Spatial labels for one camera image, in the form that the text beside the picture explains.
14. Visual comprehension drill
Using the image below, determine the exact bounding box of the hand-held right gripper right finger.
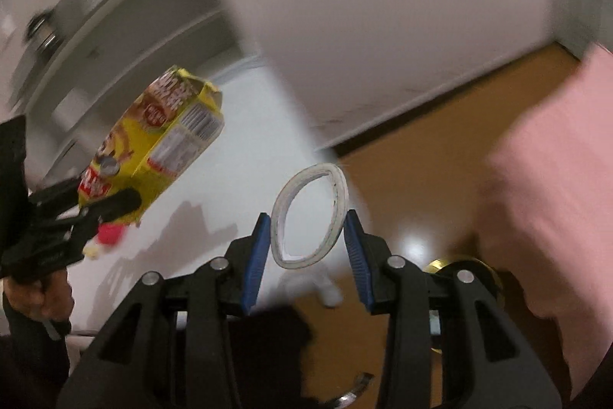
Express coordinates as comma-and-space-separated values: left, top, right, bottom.
344, 210, 562, 409

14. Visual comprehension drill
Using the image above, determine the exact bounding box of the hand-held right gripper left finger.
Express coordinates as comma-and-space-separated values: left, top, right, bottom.
56, 212, 274, 409

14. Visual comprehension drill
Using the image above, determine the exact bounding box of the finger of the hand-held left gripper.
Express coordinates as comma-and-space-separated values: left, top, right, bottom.
72, 187, 143, 225
28, 176, 86, 211

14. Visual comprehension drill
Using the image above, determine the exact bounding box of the yellow snack bag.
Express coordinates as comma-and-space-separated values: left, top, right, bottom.
77, 65, 226, 230

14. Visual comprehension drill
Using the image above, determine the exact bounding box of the white tape ring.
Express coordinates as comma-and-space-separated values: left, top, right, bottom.
270, 163, 349, 271

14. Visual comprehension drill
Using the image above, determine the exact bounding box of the person's left forearm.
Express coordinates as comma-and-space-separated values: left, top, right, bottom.
0, 294, 72, 409

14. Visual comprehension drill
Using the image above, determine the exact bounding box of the person's left hand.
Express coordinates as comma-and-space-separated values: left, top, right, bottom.
2, 268, 75, 334

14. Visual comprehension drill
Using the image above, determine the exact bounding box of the red plastic item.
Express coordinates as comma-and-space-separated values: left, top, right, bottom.
96, 223, 126, 247

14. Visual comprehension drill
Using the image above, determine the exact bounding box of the gold round metal object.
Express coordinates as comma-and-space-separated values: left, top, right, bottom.
421, 256, 506, 309

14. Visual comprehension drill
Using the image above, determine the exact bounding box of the white desk shelf unit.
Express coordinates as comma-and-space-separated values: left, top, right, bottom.
0, 0, 269, 199

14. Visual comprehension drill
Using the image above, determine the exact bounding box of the pink clothing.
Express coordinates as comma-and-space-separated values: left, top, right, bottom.
478, 44, 613, 396

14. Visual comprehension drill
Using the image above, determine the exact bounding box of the curved metal handle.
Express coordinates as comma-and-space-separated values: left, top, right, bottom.
333, 371, 375, 407

